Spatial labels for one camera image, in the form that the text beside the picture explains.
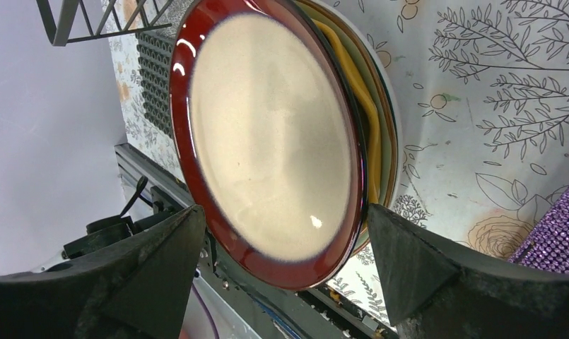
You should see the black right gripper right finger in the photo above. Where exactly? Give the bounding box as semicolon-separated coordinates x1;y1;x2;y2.
367;204;569;338

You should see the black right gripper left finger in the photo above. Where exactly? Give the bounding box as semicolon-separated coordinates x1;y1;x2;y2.
0;205;206;338

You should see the brown rimmed beige plate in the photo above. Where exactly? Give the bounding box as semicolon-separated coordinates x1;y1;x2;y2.
169;1;368;290

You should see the light green flower plate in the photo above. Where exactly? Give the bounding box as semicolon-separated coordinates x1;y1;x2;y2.
295;0;400;256

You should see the yellow scalloped plate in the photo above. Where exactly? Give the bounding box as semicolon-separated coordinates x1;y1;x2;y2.
312;19;382;203

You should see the white plate green red rim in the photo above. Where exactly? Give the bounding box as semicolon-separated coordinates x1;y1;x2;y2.
301;1;402;208

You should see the purple glitter microphone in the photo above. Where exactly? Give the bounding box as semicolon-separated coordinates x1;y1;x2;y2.
508;187;569;275

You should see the grey studded baseplate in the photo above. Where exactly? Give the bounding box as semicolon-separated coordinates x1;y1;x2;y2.
136;32;175;139

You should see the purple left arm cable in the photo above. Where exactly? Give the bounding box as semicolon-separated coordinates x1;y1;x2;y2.
190;280;222;339

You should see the black wire dish rack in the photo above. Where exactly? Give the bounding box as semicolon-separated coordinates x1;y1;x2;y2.
35;0;173;47

